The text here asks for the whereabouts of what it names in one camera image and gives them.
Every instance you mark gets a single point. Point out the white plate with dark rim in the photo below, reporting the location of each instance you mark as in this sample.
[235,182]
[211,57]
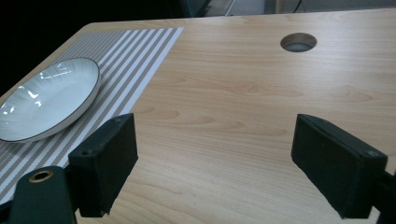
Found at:
[46,99]

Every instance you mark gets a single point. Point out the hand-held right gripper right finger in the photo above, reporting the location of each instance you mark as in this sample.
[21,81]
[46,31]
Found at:
[336,166]

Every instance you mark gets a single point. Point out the grey white striped placemat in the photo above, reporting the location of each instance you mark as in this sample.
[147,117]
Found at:
[124,71]

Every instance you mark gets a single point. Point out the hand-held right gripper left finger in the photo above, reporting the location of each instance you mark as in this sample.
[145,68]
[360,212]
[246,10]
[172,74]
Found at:
[104,165]

